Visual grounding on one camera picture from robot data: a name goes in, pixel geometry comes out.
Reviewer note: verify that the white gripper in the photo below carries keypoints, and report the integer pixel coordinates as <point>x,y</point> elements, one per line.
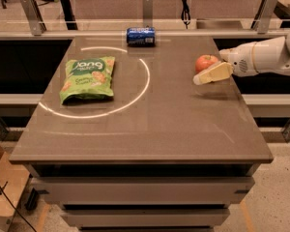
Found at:
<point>242,60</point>

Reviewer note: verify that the red apple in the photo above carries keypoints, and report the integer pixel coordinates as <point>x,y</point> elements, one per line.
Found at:
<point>204,61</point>

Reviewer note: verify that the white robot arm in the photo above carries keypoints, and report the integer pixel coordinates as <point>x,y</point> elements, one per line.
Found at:
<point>271,56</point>

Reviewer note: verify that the green rice chip bag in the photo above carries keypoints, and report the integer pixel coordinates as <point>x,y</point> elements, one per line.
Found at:
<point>88,79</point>

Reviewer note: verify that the blue soda can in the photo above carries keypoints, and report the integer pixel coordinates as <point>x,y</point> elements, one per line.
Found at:
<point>141,36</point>

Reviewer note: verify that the upper grey drawer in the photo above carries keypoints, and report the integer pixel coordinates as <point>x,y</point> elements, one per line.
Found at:
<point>143,191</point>

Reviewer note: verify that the grey drawer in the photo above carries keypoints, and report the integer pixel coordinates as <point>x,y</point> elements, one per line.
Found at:
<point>145,218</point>
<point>143,191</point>

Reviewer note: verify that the lower grey drawer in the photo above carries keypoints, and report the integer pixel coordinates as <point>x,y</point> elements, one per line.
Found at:
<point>145,218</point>

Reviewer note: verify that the wooden box at left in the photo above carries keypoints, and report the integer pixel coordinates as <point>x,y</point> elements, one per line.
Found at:
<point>13,180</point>

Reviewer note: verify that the right metal bracket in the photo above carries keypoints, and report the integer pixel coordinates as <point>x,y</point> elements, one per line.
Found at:
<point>262,23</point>

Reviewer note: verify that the metal bracket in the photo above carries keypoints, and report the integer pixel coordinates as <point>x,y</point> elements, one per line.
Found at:
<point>262,23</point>
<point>147,8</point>
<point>32,14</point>

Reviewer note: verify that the middle metal bracket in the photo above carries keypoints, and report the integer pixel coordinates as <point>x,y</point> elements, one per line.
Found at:
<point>147,8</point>

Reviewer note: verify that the left metal bracket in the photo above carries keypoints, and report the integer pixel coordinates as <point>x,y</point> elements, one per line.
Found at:
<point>32,14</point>

